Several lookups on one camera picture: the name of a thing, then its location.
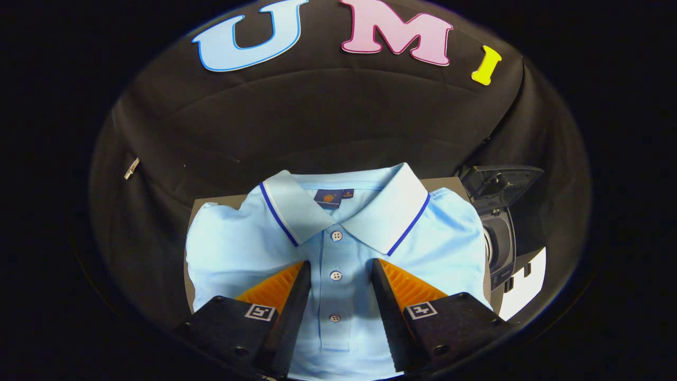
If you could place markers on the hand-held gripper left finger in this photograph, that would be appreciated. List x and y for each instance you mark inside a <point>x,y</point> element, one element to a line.
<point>288,323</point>

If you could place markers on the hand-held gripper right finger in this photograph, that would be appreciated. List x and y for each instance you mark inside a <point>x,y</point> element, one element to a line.
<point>394,317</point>

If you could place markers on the light blue polo shirt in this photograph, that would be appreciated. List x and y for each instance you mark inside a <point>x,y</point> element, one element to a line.
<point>238,254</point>

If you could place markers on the grey washing machine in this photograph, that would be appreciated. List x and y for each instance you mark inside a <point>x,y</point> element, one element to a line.
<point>508,238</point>

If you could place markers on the silver clip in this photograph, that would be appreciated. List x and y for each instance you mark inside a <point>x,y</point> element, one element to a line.
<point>131,168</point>

